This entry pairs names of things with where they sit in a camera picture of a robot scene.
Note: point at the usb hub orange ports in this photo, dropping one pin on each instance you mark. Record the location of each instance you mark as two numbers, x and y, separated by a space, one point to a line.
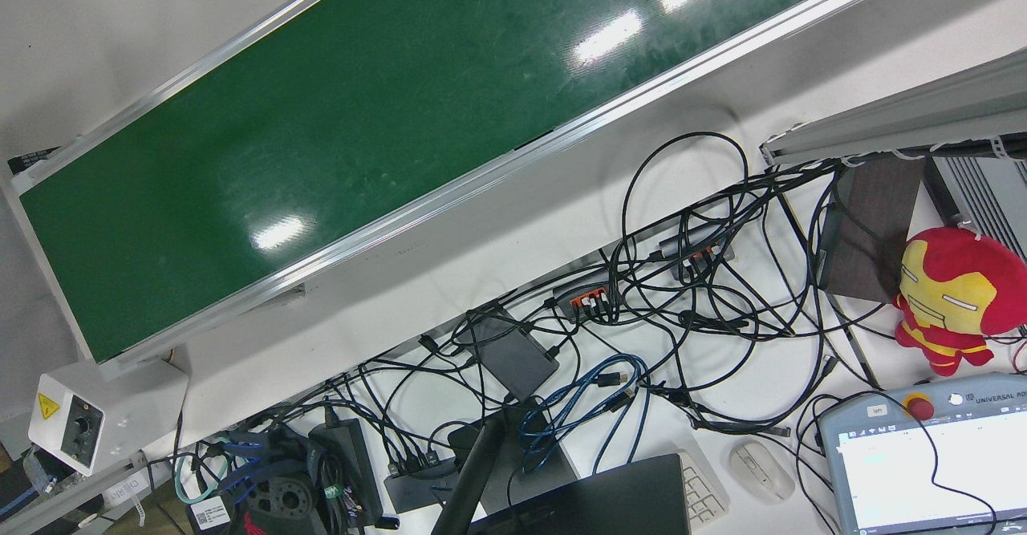
590 296

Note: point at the black flat power brick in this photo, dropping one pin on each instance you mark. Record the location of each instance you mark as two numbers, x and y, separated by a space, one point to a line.
509 354

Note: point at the grey usb hub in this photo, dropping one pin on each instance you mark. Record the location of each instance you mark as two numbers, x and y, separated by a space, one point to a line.
698 250

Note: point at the black monitor stand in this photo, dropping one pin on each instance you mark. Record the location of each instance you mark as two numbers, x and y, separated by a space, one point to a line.
473 471

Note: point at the black docking hub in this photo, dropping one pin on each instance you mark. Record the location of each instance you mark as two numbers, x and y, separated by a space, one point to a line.
417 487

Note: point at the black monitor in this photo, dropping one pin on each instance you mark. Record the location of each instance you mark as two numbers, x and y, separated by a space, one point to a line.
594 503

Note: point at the black power adapter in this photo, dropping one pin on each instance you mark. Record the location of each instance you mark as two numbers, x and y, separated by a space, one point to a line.
345 471

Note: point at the white keyboard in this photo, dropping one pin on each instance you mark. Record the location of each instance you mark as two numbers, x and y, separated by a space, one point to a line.
704 491

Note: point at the white computer mouse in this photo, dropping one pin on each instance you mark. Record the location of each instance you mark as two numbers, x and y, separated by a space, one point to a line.
761 472

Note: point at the black device with round part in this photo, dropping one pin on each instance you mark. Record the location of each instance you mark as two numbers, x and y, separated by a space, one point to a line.
281 507

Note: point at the dark brown flat panel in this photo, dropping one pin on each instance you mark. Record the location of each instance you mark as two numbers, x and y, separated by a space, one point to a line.
874 230

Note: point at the white conveyor control box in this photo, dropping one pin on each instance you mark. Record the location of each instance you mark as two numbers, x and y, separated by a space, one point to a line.
104 411

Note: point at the red yellow plush toy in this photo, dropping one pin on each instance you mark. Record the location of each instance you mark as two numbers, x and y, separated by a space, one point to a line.
955 294

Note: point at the grey teach pendant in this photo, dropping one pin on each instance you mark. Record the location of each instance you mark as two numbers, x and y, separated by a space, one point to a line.
923 471

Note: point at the black finned metal box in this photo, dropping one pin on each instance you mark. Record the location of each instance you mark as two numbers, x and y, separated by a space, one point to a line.
991 198

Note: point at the aluminium conveyor leg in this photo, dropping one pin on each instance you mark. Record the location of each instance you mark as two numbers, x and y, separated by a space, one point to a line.
56 503

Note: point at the green conveyor belt aluminium frame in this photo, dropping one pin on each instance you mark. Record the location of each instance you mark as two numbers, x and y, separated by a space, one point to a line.
361 142

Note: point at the aluminium profile post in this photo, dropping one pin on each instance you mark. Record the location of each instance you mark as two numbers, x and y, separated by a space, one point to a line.
899 122

